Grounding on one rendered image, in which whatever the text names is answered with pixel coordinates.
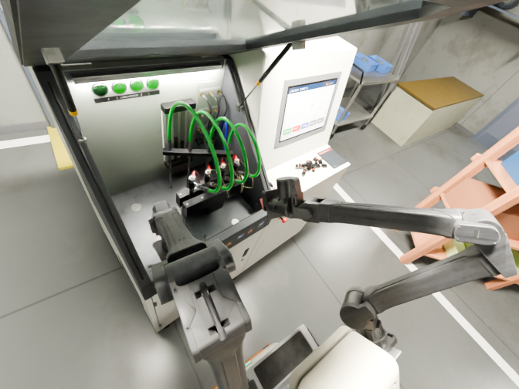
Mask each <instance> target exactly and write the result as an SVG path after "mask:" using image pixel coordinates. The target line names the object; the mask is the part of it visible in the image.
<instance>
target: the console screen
mask: <svg viewBox="0 0 519 389"><path fill-rule="evenodd" d="M341 74H342V71H340V72H334V73H325V74H320V75H315V76H306V77H301V78H296V79H286V80H284V84H283V93H282V98H281V104H280V113H279V118H278V124H277V129H276V138H275V143H274V149H276V148H278V147H282V146H284V145H286V144H289V143H292V142H294V141H296V140H300V139H302V138H305V137H308V136H310V135H312V134H316V133H318V132H321V131H322V130H325V128H326V126H327V121H328V118H329V115H330V112H331V108H332V105H333V102H334V98H335V94H336V92H337V88H338V84H339V81H340V78H341Z"/></svg>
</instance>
